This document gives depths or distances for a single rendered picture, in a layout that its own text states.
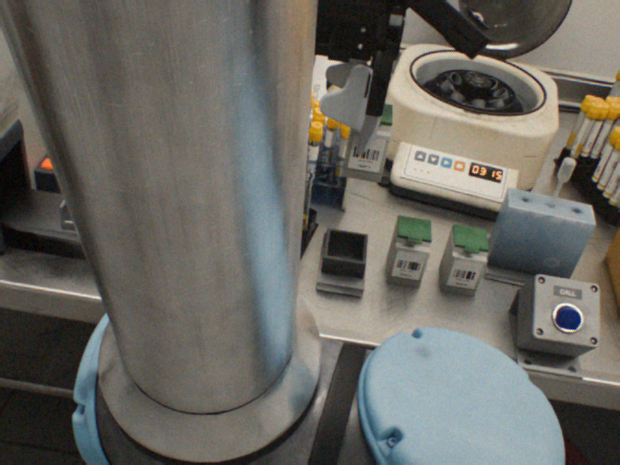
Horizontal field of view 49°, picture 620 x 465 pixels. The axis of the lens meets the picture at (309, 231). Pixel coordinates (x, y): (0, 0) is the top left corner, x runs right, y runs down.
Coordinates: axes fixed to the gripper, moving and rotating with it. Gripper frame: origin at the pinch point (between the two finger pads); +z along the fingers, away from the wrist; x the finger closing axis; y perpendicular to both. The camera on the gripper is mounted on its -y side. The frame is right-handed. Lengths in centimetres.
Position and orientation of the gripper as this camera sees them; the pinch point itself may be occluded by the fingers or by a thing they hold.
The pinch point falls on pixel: (370, 129)
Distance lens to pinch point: 71.0
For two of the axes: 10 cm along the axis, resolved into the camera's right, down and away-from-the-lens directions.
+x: -1.0, 6.1, -7.8
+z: -1.2, 7.7, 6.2
